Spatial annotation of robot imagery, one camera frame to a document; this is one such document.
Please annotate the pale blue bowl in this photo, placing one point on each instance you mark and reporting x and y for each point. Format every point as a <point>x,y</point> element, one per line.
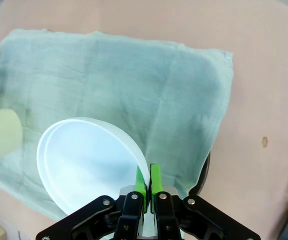
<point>89,160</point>

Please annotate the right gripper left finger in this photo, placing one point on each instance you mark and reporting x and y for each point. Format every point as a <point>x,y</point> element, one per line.
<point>131,207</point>

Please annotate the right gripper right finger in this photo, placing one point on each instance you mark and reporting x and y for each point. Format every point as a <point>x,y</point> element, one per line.
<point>162,207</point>

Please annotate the green cloth mat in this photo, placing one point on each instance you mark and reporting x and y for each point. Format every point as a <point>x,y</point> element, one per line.
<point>109,87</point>

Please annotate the black tray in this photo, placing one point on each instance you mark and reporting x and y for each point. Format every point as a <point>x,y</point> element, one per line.
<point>202,175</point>

